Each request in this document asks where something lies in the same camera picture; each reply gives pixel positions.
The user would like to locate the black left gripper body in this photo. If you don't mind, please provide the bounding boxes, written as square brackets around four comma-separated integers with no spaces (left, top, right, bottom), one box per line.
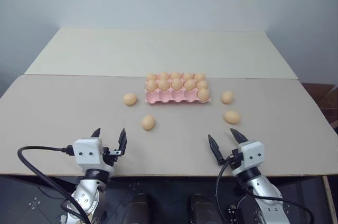
[102,146,119,168]

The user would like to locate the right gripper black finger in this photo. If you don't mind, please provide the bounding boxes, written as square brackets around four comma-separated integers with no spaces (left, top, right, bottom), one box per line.
[229,128,248,145]
[208,134,226,167]

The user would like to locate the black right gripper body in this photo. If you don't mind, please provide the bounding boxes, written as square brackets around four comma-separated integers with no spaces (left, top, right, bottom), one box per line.
[224,148,244,170]

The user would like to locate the pink egg tray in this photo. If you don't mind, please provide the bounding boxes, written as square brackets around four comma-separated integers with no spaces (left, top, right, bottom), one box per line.
[144,72,211,105]

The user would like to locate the dark rounded shape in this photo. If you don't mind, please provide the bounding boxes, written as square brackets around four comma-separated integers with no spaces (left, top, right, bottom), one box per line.
[126,193,152,224]
[186,193,213,224]

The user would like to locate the brown wooden boards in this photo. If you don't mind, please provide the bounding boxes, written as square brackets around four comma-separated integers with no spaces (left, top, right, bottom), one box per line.
[301,82,338,129]

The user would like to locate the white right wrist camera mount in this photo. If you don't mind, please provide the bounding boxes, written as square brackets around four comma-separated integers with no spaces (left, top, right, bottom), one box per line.
[231,141,265,178]

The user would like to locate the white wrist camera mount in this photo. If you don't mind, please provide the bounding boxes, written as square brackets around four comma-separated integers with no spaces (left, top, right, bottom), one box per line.
[231,141,265,178]
[72,137,115,175]

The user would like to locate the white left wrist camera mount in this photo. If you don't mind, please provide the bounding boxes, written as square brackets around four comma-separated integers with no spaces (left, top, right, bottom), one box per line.
[72,137,115,175]

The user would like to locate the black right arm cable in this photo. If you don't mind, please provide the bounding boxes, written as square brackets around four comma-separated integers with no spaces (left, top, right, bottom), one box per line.
[214,161,315,224]

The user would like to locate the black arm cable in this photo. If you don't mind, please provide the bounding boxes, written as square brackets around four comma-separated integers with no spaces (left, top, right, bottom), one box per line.
[214,161,315,224]
[17,144,89,224]

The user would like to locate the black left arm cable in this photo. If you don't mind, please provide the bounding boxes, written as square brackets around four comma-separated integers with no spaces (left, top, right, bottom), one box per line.
[17,144,89,224]

